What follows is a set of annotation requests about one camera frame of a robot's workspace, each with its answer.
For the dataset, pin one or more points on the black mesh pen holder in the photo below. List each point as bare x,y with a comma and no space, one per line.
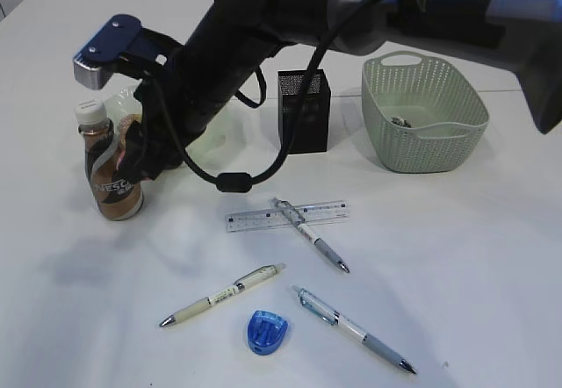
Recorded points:
311,132

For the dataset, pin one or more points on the paper ball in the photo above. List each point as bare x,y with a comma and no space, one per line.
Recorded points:
398,121

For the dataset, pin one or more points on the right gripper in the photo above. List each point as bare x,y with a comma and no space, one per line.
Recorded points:
173,116

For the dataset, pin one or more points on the beige grip pen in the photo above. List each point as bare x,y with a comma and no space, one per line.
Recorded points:
240,285

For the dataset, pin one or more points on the blue clear grey-grip pen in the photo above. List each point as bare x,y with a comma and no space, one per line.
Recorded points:
334,318

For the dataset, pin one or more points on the clear plastic ruler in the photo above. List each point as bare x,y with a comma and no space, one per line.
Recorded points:
325,212

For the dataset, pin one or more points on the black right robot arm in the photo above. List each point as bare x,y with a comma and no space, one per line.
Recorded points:
234,37

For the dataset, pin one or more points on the pink pencil sharpener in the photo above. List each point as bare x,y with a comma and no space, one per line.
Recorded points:
129,166

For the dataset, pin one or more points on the brown Nescafe coffee bottle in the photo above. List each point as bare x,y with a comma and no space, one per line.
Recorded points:
116,198

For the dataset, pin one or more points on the green wavy glass plate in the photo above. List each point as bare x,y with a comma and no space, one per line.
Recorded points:
123,109

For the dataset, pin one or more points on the green woven plastic basket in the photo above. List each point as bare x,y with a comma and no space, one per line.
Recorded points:
447,115

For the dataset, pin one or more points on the blue pencil sharpener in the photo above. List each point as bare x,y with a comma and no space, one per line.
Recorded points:
266,332

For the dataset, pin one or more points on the grey grip pen on ruler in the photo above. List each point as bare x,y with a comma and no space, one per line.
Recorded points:
311,236

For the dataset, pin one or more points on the sugared bread bun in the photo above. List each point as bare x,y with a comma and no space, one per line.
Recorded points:
123,126

